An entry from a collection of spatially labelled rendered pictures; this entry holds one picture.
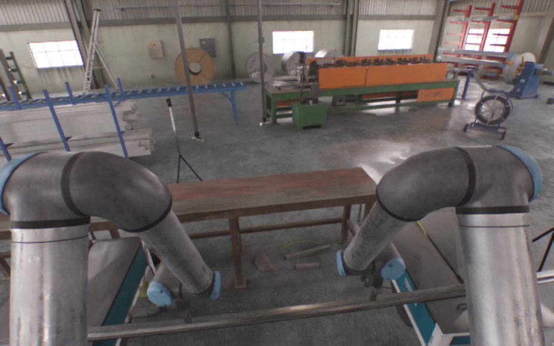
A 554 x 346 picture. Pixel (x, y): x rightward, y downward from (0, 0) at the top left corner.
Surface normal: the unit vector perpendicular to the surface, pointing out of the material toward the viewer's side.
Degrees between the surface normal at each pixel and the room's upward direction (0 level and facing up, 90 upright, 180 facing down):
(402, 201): 88
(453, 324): 0
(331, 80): 90
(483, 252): 72
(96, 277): 0
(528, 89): 89
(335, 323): 0
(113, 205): 88
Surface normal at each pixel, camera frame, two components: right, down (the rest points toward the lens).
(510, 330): -0.50, -0.11
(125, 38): 0.26, 0.44
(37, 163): -0.03, -0.63
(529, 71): -0.96, 0.00
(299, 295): -0.03, -0.89
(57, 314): 0.74, -0.06
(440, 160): -0.44, -0.55
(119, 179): 0.60, -0.27
